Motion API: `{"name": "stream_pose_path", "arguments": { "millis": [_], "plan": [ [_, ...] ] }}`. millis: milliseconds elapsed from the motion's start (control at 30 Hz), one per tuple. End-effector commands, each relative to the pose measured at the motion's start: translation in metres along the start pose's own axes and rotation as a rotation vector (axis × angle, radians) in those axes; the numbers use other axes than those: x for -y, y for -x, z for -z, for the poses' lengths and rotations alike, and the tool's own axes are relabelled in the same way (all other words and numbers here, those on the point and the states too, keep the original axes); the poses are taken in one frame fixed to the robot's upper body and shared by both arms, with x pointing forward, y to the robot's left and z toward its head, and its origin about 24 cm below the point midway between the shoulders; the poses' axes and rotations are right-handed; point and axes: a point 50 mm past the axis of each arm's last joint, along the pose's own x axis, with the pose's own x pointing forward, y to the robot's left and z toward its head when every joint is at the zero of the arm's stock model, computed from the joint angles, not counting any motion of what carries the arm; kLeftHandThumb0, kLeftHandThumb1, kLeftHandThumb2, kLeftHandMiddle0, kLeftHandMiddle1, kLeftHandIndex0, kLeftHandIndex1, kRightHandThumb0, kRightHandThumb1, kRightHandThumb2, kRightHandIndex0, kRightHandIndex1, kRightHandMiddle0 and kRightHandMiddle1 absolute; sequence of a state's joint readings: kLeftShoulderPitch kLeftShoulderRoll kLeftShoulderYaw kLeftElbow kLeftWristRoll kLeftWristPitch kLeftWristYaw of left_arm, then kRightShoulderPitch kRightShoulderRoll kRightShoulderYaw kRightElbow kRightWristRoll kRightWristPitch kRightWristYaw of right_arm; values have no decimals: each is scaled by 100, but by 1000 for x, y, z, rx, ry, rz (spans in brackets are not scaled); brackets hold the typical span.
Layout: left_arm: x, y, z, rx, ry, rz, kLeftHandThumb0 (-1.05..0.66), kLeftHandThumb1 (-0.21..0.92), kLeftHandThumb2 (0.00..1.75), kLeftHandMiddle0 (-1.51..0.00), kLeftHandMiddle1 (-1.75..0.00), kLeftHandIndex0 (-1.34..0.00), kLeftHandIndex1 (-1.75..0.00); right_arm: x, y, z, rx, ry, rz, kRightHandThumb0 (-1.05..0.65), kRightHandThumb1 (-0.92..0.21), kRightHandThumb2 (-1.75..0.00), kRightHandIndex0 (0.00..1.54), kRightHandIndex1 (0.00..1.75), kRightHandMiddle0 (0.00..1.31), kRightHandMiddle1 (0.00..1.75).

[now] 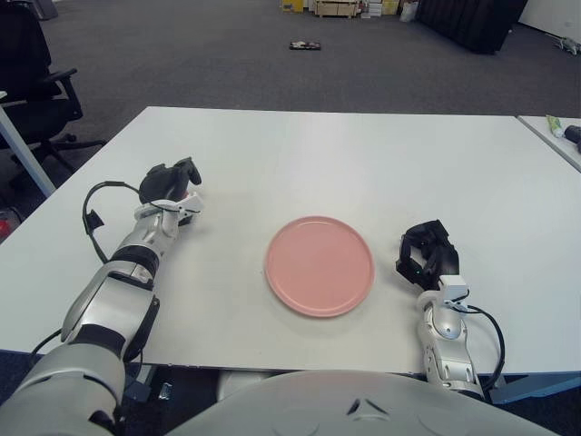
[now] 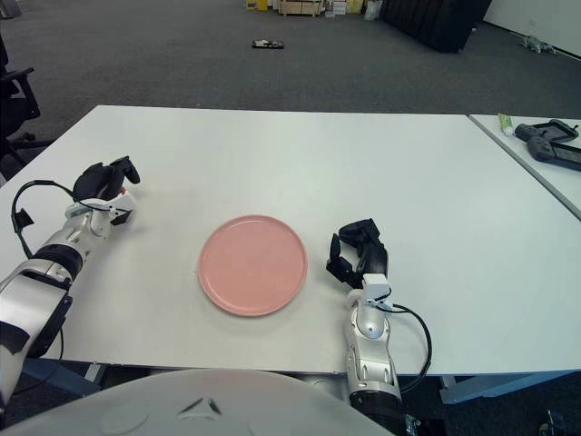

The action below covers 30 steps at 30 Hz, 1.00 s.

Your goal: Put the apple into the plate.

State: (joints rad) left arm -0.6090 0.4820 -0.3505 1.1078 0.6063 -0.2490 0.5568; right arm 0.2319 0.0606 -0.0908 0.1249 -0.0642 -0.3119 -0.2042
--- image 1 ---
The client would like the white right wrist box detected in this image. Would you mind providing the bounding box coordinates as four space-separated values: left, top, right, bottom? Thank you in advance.
438 274 469 312

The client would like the black cabinet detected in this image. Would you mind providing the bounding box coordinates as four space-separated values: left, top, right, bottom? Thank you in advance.
416 0 530 55

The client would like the pink round plate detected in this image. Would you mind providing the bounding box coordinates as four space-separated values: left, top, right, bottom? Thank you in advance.
264 215 376 318

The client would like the stack of cardboard boxes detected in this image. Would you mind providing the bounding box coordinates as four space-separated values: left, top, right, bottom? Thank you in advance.
362 0 403 19

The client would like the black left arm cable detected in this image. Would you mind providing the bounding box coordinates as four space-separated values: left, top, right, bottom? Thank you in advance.
82 180 142 264

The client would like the wooden crate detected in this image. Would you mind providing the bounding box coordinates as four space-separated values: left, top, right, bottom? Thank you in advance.
315 0 364 19

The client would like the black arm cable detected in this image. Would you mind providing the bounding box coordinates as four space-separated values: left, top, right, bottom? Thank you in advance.
453 303 507 391
82 180 142 264

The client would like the grey robot torso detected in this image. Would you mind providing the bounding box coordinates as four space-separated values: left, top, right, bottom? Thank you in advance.
165 370 559 436

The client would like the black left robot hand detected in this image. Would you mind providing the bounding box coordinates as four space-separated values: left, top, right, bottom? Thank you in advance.
138 156 203 205

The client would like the white desk leg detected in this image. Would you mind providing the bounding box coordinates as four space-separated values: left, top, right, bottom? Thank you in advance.
0 90 56 199

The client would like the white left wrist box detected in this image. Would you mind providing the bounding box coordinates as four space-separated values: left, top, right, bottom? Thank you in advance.
156 191 202 226

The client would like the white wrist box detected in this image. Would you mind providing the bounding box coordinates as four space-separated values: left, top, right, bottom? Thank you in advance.
438 274 469 312
156 191 202 226

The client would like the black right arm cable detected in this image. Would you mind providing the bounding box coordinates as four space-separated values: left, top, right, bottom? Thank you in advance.
453 303 507 391

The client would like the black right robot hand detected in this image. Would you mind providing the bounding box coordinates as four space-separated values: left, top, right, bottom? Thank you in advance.
394 219 460 292

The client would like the black office chair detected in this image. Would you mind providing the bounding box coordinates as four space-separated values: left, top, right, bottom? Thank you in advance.
0 0 108 192

